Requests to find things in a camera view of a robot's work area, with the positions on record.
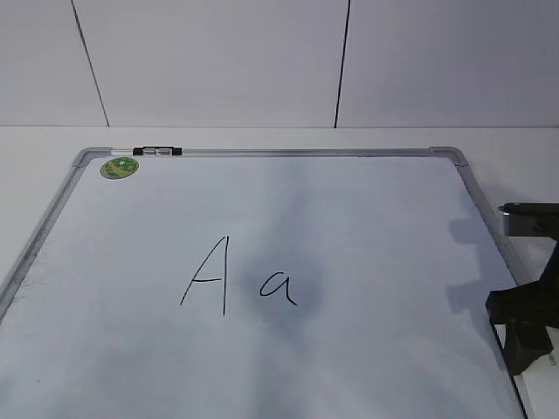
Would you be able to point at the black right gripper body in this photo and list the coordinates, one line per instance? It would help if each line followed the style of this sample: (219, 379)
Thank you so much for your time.
(533, 305)

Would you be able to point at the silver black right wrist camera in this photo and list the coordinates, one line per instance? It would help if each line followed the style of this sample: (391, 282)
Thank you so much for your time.
(530, 219)

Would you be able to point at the black silver hanging clip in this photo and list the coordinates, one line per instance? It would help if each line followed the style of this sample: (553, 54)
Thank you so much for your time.
(157, 151)

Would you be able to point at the white eraser with black felt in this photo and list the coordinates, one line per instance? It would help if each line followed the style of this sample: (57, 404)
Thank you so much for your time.
(535, 391)

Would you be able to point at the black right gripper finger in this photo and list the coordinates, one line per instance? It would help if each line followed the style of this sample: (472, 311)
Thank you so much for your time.
(521, 344)

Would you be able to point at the white board with grey frame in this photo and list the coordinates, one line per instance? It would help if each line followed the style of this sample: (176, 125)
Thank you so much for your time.
(260, 284)

